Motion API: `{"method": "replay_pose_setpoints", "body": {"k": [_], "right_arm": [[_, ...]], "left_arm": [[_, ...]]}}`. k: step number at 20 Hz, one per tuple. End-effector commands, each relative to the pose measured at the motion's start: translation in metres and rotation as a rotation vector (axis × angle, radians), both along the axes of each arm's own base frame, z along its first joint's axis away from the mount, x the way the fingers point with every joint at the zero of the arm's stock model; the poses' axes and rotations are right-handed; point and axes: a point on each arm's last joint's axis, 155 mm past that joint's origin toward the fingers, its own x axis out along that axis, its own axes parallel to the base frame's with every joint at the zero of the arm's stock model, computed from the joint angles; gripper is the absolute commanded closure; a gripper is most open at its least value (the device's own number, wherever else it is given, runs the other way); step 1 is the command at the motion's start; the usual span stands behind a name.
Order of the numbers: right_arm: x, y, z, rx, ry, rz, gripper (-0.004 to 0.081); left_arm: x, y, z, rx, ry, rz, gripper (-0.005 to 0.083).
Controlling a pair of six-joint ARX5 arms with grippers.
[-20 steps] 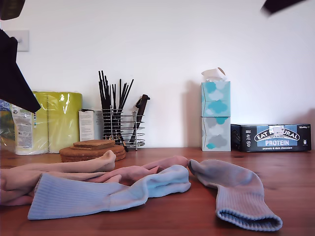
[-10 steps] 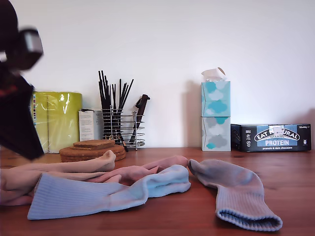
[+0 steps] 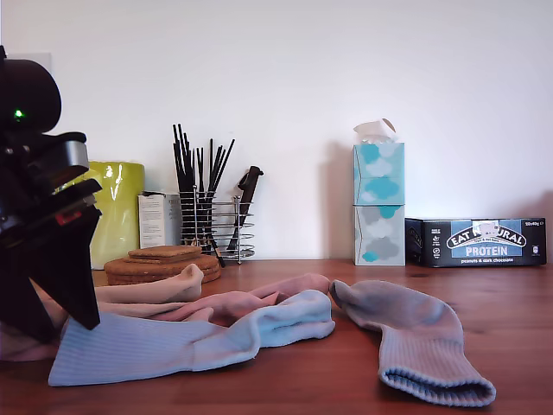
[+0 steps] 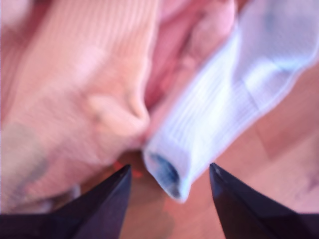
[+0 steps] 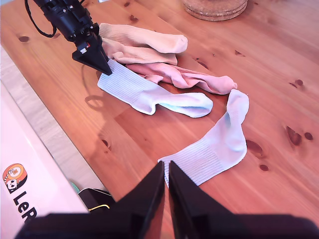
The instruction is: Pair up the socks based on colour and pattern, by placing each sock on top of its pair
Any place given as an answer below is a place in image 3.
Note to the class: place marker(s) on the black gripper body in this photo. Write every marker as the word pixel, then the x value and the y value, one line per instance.
pixel 26 194

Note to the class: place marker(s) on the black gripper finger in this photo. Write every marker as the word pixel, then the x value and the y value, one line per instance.
pixel 69 268
pixel 17 294

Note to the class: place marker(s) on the light blue ribbed sock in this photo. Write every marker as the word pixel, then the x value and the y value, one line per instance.
pixel 410 311
pixel 173 346

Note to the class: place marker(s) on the round cork trivet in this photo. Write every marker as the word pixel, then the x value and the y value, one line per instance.
pixel 116 266
pixel 214 276

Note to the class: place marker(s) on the square cork coaster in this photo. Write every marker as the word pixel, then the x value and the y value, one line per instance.
pixel 142 257
pixel 173 250

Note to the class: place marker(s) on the yellow-green kitchen roll pack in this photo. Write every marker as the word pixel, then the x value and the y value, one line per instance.
pixel 121 207

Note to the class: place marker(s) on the small white carton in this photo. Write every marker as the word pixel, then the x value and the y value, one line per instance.
pixel 151 220

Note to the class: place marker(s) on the black straw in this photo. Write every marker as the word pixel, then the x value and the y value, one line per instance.
pixel 224 164
pixel 211 164
pixel 182 160
pixel 188 173
pixel 218 169
pixel 199 173
pixel 214 167

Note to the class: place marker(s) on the grey cloud tissue box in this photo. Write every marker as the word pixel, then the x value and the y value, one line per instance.
pixel 380 233

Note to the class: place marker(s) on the turquoise cloud tissue box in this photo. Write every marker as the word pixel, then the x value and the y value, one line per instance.
pixel 380 173

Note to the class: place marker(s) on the white tissue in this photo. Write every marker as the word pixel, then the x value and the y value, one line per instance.
pixel 371 129

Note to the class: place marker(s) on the black protein bar box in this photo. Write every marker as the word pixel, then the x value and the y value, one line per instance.
pixel 488 250

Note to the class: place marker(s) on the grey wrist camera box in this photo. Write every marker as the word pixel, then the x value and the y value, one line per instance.
pixel 78 153

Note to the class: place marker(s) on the white light switch plate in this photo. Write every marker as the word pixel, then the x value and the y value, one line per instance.
pixel 45 58

